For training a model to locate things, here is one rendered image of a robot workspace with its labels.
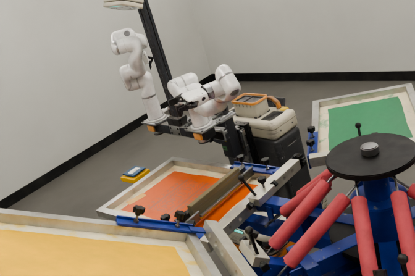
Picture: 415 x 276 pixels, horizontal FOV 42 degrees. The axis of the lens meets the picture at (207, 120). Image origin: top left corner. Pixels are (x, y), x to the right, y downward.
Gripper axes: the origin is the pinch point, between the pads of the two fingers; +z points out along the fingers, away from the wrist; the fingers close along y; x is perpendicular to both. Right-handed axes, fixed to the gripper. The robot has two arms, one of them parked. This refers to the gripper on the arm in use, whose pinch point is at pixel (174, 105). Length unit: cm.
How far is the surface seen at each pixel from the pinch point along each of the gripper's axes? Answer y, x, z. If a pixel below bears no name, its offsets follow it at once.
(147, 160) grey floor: 287, -191, -35
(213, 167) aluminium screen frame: 22, -53, -18
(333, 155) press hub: -72, -7, -31
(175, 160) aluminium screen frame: 50, -57, -6
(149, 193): 31, -58, 18
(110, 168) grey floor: 310, -194, 2
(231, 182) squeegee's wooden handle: -7.5, -45.9, -14.7
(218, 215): -20, -51, 0
